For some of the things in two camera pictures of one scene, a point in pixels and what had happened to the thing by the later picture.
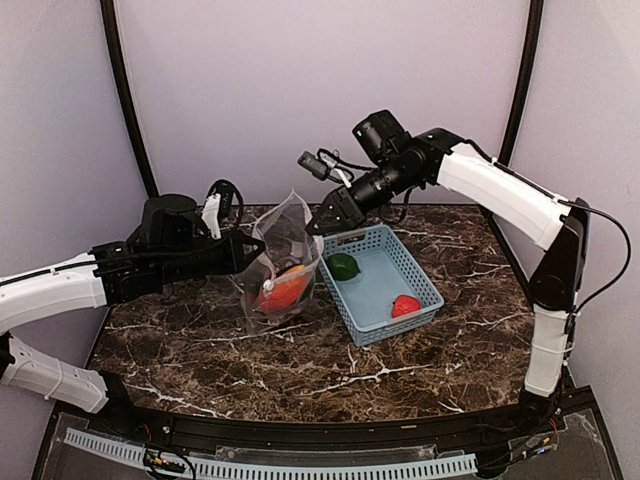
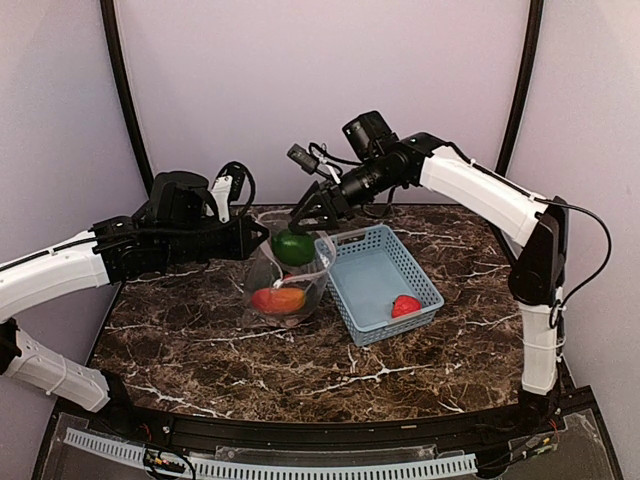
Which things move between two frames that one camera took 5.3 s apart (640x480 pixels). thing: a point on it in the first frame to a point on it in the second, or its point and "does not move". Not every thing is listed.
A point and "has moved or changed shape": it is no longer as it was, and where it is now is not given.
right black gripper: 346,208 to 329,207
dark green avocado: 342,266 to 293,249
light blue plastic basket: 381,290 does not move
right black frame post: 532,41 does not move
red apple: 403,305 does not move
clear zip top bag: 281,279 has moved or changed shape
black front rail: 453,428 does not move
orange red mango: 281,291 has moved or changed shape
